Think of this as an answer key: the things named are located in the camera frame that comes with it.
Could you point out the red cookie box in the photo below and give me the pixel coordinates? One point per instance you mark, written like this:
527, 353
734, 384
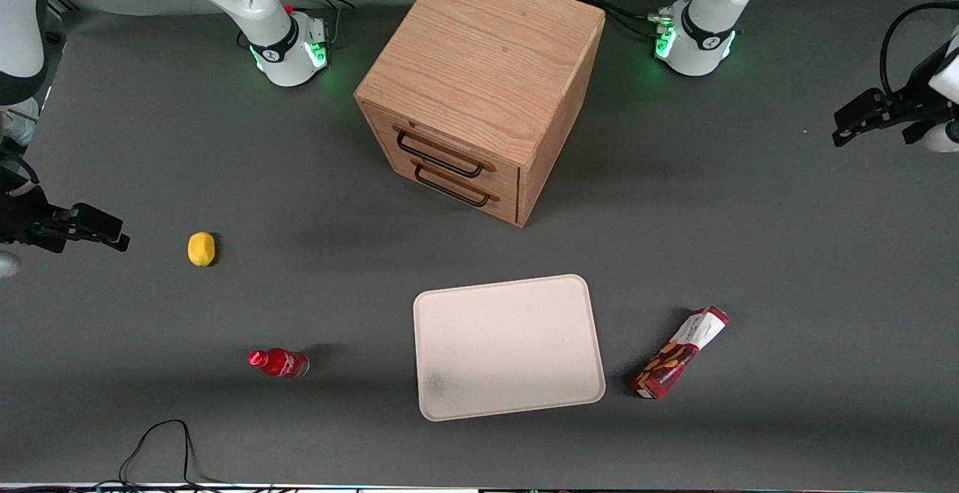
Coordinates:
678, 354

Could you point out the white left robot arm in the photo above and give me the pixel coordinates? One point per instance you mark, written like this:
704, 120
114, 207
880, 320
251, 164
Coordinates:
700, 36

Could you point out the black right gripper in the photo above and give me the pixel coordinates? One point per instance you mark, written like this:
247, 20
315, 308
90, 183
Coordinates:
21, 217

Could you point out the beige plastic tray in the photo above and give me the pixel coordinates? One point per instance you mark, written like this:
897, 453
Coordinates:
506, 347

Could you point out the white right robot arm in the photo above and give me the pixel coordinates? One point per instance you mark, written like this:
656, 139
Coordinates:
281, 43

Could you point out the yellow lemon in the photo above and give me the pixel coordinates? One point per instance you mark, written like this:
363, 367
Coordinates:
201, 249

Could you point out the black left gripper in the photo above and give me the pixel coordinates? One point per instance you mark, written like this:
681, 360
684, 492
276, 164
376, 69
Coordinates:
904, 109

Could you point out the red soda bottle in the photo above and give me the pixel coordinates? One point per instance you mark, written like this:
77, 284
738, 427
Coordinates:
281, 363

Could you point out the wooden drawer cabinet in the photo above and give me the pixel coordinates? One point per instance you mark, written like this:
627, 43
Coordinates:
479, 58

